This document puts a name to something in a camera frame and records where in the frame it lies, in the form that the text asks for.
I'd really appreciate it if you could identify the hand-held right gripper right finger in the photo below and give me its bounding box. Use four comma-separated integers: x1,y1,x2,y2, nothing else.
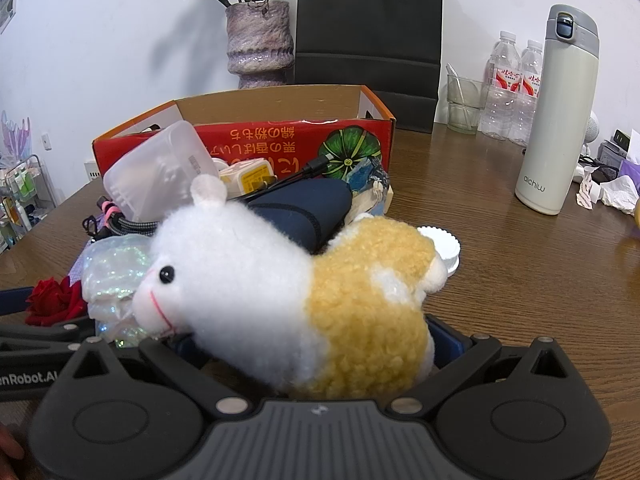
387,316,577,417

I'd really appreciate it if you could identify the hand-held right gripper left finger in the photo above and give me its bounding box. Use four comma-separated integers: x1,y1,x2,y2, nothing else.
64,335,252,419

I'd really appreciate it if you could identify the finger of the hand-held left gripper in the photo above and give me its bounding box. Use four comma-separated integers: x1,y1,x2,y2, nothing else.
0,317,97,345
0,287,34,317

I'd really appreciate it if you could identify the red artificial rose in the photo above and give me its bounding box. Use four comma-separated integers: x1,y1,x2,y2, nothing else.
24,276,88,328

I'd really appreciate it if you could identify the white and yellow plush toy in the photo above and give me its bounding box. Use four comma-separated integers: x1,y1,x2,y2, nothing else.
132,174,448,401

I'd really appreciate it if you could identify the braided cable with pink tie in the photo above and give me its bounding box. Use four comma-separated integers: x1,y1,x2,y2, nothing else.
81,199,157,243

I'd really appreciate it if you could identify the translucent plastic box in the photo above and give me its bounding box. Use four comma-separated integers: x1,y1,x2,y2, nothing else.
102,120,221,223

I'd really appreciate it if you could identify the navy blue pouch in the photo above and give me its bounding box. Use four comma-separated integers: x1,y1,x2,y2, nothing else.
247,179,353,256

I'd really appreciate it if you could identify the black usb cable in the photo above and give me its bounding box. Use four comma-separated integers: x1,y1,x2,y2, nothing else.
245,152,332,206

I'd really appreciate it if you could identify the red cardboard box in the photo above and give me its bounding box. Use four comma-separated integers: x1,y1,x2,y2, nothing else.
91,84,397,221

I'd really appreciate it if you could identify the person's left hand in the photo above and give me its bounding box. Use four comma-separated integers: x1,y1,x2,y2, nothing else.
0,422,26,477

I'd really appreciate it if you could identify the iridescent cellophane wrapping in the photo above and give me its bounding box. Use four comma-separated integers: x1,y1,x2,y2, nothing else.
80,239,161,348

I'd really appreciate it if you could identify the white jar lid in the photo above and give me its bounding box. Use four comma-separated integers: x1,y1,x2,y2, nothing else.
416,226,462,277

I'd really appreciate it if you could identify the purple acrylic decoration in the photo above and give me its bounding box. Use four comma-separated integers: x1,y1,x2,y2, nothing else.
0,110,32,168

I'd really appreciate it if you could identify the blue patterned packet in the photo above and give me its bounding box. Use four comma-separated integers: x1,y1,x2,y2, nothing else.
347,156,393,223

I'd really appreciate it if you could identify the white and red wrapper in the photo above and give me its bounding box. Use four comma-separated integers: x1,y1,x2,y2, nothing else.
575,167,602,209

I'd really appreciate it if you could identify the crumpled white tissue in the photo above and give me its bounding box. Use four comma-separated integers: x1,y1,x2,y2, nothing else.
599,175,640,217

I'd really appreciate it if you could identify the clear glass cup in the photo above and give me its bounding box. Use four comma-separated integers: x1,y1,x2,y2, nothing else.
446,62,488,136

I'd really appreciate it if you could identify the clear plastic water bottle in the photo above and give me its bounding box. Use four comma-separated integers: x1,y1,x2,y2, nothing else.
481,30,521,141
509,39,545,147

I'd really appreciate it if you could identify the grey electronic box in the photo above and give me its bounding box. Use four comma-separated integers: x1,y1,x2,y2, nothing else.
597,129,632,167

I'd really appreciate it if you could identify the purple tissue box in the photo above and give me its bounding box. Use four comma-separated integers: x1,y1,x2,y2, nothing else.
619,129,640,181

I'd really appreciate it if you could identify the white thermos bottle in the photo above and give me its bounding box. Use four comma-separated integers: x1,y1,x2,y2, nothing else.
515,4,600,217

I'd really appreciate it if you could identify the small white round device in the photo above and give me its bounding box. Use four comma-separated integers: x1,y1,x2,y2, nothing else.
582,111,602,156

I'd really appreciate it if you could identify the black chair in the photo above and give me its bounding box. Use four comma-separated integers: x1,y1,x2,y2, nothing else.
292,0,444,133

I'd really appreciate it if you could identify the purple textured vase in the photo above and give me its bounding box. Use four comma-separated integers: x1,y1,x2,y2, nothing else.
225,1,295,90

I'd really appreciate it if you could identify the wire shelf rack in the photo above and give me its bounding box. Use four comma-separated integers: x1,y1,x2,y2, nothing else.
0,154,57,253

